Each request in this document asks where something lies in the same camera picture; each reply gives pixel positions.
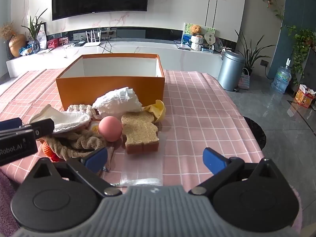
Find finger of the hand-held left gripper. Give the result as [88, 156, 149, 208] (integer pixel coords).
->
[0, 118, 23, 131]
[19, 118, 55, 139]

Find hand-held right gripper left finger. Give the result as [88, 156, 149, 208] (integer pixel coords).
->
[25, 147, 122, 198]

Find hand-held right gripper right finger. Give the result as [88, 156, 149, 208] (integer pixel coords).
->
[188, 147, 289, 198]

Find brown plush toy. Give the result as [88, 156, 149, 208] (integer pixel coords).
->
[43, 128, 107, 159]

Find orange crochet toy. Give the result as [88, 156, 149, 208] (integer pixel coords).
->
[41, 142, 61, 162]

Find white towel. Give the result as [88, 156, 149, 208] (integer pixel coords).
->
[28, 104, 92, 134]

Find clear packet with yellow label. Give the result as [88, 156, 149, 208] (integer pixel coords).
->
[88, 121, 102, 135]

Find pink ball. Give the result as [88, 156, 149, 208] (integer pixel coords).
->
[99, 116, 123, 142]

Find pink and white crochet pouch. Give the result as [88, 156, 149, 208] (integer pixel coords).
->
[67, 104, 100, 119]

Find toast-shaped plush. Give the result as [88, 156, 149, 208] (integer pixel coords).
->
[121, 111, 160, 154]

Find white crinkled cloth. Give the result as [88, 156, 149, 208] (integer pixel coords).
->
[92, 87, 145, 117]

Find orange cardboard box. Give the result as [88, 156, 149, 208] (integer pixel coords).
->
[55, 53, 165, 111]

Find yellow cloth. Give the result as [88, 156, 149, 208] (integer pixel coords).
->
[144, 99, 166, 123]

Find clear plastic bag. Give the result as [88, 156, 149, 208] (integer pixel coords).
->
[120, 150, 164, 187]

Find pink checkered tablecloth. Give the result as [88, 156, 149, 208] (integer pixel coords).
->
[0, 69, 266, 195]

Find purple fluffy cloth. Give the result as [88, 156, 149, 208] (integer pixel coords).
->
[0, 170, 20, 236]

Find brown gourd vase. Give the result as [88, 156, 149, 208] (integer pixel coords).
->
[8, 33, 27, 58]

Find small woven basket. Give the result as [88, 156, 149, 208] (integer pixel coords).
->
[238, 68, 251, 90]

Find red boxes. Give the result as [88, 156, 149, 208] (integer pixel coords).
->
[47, 37, 70, 48]

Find silver trash can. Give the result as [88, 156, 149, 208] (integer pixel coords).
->
[217, 51, 246, 92]

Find green plant in glass vase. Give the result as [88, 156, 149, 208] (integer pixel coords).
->
[21, 8, 48, 53]

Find white router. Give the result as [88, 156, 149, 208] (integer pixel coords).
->
[83, 30, 102, 47]

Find blue water bottle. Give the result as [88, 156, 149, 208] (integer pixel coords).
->
[272, 58, 292, 94]

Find red gift box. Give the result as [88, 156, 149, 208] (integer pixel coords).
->
[294, 84, 316, 108]

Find long-leaf potted plant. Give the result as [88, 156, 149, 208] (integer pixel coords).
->
[234, 30, 274, 76]

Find decorative plate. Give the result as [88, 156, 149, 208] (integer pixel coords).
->
[213, 37, 224, 52]

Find white ribbed pot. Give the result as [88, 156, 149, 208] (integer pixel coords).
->
[191, 34, 205, 51]

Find white tv cabinet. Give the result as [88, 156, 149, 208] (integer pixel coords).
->
[6, 41, 223, 79]

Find painted picture board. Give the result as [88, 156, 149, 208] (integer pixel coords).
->
[181, 23, 216, 51]

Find green trailing vine plant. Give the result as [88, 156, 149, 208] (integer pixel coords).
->
[281, 25, 316, 87]

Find black picture frame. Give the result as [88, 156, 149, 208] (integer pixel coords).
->
[27, 22, 47, 50]

